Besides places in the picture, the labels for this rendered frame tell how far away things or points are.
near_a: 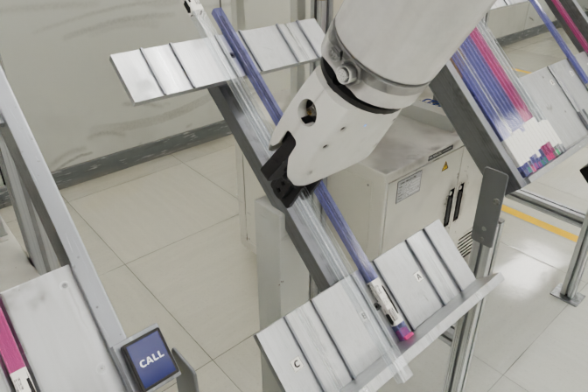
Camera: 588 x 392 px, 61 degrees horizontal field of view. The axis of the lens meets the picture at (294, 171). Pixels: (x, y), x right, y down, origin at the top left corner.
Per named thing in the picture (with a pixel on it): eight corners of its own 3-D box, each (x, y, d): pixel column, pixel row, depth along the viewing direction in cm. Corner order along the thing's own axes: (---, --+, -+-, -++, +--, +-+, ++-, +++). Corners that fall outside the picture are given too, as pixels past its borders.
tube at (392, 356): (157, -41, 55) (159, -48, 54) (168, -42, 56) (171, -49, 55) (396, 383, 46) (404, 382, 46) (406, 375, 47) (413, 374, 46)
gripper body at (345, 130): (357, 117, 33) (297, 202, 42) (444, 85, 39) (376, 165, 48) (294, 39, 36) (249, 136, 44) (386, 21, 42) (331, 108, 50)
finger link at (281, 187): (291, 181, 43) (267, 219, 48) (318, 170, 45) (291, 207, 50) (271, 153, 44) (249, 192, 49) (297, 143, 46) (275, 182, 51)
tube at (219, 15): (406, 336, 62) (412, 334, 61) (399, 341, 61) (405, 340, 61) (219, 12, 71) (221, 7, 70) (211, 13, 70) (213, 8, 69)
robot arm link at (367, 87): (381, 99, 32) (360, 129, 34) (458, 73, 37) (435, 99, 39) (306, 11, 34) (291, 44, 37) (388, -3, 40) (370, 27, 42)
